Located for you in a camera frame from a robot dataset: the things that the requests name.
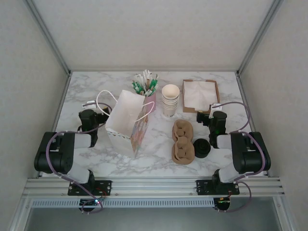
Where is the patterned paper gift bag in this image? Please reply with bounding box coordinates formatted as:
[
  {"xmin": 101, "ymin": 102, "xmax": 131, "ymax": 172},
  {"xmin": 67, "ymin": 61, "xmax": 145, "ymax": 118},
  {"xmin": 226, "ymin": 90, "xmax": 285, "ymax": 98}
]
[{"xmin": 96, "ymin": 90, "xmax": 156, "ymax": 158}]

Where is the wrinkled white napkin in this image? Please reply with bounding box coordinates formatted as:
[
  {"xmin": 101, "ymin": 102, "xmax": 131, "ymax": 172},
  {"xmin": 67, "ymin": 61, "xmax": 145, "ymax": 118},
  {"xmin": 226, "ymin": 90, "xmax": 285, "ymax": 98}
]
[{"xmin": 184, "ymin": 80, "xmax": 218, "ymax": 109}]

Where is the black lidded coffee cup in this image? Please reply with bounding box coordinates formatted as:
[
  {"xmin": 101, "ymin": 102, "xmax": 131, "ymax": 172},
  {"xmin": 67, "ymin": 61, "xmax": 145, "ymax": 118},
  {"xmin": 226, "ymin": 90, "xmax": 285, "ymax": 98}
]
[{"xmin": 193, "ymin": 138, "xmax": 211, "ymax": 155}]

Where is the brown cardboard tray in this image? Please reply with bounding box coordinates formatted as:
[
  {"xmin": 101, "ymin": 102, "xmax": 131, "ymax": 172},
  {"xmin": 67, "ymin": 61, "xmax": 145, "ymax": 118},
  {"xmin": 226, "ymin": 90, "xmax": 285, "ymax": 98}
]
[{"xmin": 182, "ymin": 79, "xmax": 221, "ymax": 114}]

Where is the white napkin stack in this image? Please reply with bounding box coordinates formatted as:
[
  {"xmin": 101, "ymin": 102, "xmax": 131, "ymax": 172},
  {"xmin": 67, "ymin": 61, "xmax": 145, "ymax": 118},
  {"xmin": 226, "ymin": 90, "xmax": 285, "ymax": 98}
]
[{"xmin": 183, "ymin": 80, "xmax": 219, "ymax": 109}]

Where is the pink cup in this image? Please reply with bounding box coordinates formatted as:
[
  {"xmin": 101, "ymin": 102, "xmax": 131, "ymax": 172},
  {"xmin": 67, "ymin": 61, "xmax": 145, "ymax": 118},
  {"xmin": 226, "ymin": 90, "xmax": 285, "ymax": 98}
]
[{"xmin": 143, "ymin": 92, "xmax": 157, "ymax": 114}]

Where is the small electronics board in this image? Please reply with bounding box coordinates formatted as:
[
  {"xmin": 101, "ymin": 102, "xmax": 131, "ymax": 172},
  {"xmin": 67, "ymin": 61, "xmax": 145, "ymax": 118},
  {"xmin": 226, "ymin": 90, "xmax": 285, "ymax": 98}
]
[
  {"xmin": 217, "ymin": 197, "xmax": 231, "ymax": 210},
  {"xmin": 79, "ymin": 198, "xmax": 102, "ymax": 206}
]

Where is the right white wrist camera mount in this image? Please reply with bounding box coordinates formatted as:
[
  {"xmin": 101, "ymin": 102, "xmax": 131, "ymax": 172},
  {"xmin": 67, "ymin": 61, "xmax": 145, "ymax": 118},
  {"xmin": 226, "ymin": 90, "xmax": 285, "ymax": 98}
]
[{"xmin": 208, "ymin": 103, "xmax": 222, "ymax": 118}]

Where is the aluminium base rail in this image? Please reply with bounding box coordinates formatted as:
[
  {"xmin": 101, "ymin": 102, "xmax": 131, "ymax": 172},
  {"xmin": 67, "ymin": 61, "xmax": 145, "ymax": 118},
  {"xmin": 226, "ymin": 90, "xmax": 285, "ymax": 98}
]
[{"xmin": 23, "ymin": 177, "xmax": 286, "ymax": 198}]

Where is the aluminium frame post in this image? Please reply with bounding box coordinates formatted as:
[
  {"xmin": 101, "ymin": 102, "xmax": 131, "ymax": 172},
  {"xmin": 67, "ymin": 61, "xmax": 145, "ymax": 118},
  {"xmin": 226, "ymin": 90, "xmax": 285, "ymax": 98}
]
[
  {"xmin": 235, "ymin": 0, "xmax": 287, "ymax": 76},
  {"xmin": 23, "ymin": 0, "xmax": 73, "ymax": 76}
]

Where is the grey slotted cable duct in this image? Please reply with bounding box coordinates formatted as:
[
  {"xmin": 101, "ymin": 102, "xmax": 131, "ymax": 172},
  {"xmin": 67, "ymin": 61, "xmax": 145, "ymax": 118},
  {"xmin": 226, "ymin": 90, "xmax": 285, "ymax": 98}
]
[{"xmin": 31, "ymin": 198, "xmax": 215, "ymax": 208}]

